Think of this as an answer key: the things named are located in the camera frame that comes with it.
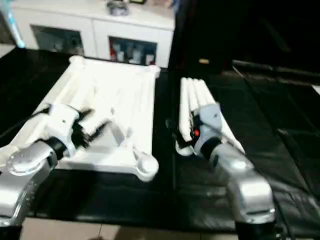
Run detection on black cabinet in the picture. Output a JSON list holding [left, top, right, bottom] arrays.
[[170, 0, 320, 76]]

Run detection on white glass-door cabinet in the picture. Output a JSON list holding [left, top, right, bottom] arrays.
[[10, 0, 176, 68]]

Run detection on white plastic table top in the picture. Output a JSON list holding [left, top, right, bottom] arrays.
[[20, 56, 162, 182]]

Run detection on light blue pole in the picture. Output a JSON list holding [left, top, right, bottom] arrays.
[[0, 0, 27, 49]]

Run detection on grey object on cabinet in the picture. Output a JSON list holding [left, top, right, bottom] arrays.
[[105, 0, 131, 16]]

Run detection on black mat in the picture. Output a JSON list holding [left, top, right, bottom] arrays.
[[0, 47, 320, 236]]

